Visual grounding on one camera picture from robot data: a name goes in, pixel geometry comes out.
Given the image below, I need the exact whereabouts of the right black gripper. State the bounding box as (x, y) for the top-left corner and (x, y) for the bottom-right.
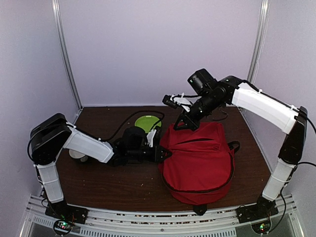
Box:
(173, 93), (223, 131)

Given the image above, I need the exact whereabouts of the red backpack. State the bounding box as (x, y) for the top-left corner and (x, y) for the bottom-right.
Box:
(158, 122), (240, 216)

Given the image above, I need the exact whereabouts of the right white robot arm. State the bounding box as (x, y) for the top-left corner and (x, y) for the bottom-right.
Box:
(171, 69), (310, 218)

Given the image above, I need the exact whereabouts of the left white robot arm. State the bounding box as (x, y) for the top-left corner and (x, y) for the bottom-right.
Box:
(27, 113), (172, 219)

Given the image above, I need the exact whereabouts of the green plate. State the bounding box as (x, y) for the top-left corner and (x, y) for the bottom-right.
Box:
(134, 115), (162, 133)

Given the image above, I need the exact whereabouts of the white and black bowl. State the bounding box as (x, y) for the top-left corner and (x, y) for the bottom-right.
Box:
(69, 150), (89, 163)

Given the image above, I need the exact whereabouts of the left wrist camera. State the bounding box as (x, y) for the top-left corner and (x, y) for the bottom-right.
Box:
(146, 126), (161, 148)

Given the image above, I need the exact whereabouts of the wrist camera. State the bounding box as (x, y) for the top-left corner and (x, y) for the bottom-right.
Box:
(146, 126), (161, 148)
(162, 93), (193, 112)

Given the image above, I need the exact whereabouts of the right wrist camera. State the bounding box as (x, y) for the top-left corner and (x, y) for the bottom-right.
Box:
(162, 93), (193, 112)

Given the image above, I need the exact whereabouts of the front aluminium rail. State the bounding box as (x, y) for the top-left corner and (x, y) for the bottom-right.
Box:
(21, 192), (304, 237)

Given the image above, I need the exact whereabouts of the right aluminium frame post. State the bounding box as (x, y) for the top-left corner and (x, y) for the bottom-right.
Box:
(238, 0), (270, 114)

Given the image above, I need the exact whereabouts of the aluminium frame post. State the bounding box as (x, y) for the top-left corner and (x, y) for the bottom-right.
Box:
(238, 0), (270, 114)
(52, 0), (83, 110)

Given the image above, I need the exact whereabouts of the left aluminium frame post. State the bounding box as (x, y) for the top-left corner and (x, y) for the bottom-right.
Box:
(52, 0), (83, 110)

